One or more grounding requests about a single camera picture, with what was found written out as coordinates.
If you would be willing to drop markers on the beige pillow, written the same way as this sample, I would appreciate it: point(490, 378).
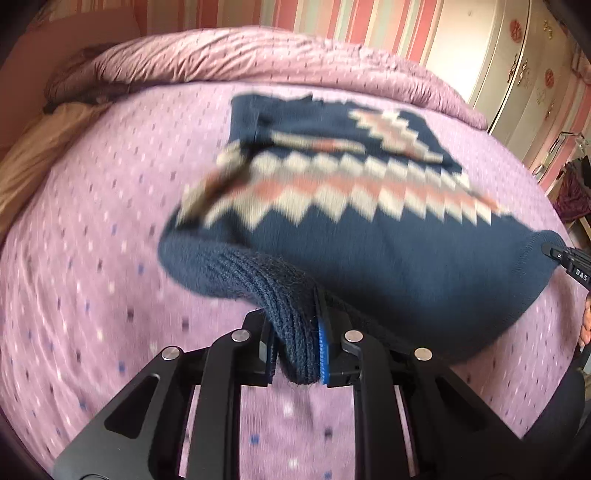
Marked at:
point(30, 159)

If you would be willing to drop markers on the purple dotted bed blanket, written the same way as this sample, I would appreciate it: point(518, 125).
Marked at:
point(85, 305)

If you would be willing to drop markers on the right hand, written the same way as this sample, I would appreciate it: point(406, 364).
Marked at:
point(585, 332)

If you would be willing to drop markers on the pink upholstered headboard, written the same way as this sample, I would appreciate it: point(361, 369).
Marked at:
point(38, 52)

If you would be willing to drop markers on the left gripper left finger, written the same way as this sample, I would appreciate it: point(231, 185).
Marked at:
point(179, 417)

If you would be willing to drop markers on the crumpled purple duvet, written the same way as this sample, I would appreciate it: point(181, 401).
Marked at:
point(103, 72)

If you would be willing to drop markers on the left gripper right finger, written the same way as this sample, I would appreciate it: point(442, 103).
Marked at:
point(414, 417)

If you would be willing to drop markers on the white wardrobe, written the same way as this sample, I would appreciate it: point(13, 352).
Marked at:
point(510, 61)

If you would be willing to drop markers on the maroon hanging garment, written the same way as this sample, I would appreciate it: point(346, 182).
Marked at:
point(574, 198)

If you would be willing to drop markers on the navy argyle knit sweater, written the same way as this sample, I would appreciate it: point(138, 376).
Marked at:
point(319, 204)

